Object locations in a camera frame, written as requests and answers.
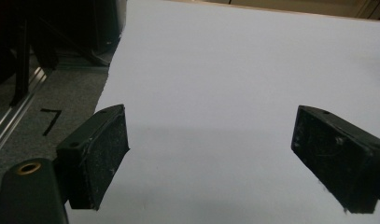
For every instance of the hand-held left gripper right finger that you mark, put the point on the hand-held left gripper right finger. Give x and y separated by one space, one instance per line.
337 161

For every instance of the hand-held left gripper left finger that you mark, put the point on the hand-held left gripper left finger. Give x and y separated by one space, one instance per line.
97 155

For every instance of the black metal stand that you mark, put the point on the black metal stand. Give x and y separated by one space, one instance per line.
22 62

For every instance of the aluminium rail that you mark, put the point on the aluminium rail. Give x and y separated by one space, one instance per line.
15 113

